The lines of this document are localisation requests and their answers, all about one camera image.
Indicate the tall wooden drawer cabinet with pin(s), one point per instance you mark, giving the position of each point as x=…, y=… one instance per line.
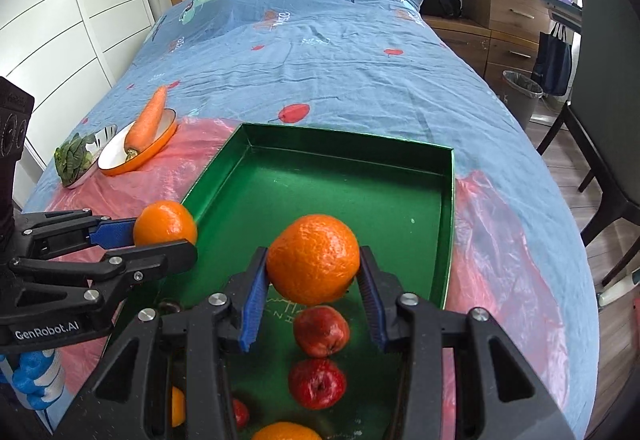
x=505, y=5

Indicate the carrot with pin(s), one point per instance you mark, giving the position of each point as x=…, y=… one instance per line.
x=147, y=120

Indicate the dark plum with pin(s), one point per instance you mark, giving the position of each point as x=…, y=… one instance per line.
x=169, y=306

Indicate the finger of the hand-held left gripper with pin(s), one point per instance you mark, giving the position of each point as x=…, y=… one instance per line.
x=117, y=232
x=160, y=260

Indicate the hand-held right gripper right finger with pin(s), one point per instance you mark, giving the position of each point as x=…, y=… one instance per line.
x=371, y=305

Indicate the dark hanging bag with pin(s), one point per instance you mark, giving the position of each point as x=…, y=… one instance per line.
x=550, y=60

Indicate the low wooden nightstand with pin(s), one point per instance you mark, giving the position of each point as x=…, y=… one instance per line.
x=465, y=38

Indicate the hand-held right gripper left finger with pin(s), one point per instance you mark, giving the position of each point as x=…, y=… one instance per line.
x=254, y=305

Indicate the grey chair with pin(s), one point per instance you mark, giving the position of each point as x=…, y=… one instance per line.
x=610, y=70

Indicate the grey trash bin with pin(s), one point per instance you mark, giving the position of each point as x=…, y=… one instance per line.
x=520, y=105

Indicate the wrinkled red apple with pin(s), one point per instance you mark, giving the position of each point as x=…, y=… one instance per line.
x=320, y=324

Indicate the pink plastic sheet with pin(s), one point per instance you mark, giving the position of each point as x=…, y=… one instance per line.
x=500, y=245

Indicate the large bok choy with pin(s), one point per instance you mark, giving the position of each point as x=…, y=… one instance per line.
x=72, y=158

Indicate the person's left hand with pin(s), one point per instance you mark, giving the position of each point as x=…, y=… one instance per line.
x=32, y=372

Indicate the green tray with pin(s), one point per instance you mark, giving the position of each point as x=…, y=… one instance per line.
x=350, y=180

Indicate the orange-rimmed white plate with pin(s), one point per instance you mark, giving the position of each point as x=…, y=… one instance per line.
x=115, y=160

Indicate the dark desk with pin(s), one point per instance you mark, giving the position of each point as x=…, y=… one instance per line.
x=565, y=10

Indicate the patterned plate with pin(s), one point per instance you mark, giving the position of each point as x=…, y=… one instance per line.
x=107, y=135

